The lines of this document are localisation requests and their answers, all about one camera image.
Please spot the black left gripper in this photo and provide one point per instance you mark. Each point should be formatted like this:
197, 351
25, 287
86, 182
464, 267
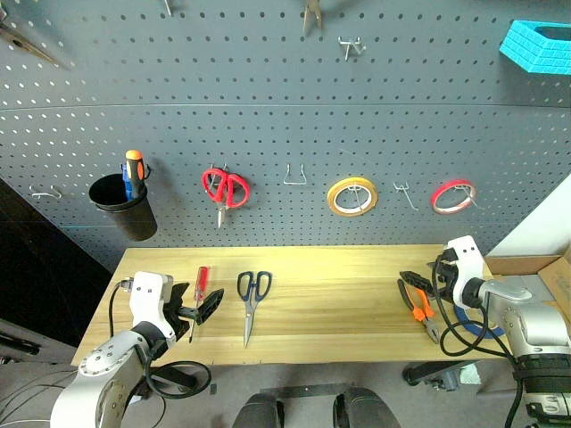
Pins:
178, 325

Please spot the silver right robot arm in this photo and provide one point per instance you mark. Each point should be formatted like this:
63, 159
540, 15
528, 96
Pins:
526, 321

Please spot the orange black screwdriver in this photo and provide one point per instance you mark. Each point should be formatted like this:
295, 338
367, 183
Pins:
134, 169

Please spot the black side cabinet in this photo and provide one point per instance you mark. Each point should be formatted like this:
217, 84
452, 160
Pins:
35, 276

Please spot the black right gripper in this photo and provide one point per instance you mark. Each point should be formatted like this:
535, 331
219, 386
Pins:
446, 281

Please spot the yellow tape roll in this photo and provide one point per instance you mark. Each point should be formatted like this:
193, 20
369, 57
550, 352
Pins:
352, 180

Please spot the blue tape roll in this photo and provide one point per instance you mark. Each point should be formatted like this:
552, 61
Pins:
460, 317

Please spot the grey perforated pegboard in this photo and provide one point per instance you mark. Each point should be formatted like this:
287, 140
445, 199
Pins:
267, 111

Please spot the orange black pliers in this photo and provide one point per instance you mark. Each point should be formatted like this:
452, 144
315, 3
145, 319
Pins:
421, 307

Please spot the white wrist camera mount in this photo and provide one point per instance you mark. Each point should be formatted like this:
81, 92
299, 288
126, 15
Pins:
468, 267
145, 303

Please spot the red tape roll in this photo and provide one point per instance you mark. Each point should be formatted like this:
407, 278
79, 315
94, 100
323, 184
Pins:
450, 183

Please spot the dark rounded shape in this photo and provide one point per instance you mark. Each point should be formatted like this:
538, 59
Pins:
259, 412
366, 410

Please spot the black plastic cup holder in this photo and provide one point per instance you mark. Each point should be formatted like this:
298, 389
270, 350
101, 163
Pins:
129, 218

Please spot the brown cardboard box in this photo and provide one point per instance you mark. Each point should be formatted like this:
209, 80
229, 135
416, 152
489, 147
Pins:
553, 276

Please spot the metal curved pegboard hook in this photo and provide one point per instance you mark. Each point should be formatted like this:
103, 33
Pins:
44, 195

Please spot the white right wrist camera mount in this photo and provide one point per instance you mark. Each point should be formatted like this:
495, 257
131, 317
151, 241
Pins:
468, 267

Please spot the metal double pegboard hook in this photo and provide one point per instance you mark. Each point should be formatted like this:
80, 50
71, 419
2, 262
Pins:
468, 192
357, 196
403, 189
352, 44

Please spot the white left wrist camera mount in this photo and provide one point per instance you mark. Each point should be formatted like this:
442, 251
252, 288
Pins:
145, 303

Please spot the metal hanging pliers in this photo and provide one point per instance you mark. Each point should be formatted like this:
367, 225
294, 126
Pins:
312, 13

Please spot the black metal floor bar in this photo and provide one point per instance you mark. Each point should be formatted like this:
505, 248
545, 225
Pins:
308, 391

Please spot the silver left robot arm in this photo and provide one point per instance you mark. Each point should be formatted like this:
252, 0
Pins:
107, 361

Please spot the cyan brick pattern block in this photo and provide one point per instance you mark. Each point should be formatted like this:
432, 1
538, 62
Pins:
531, 49

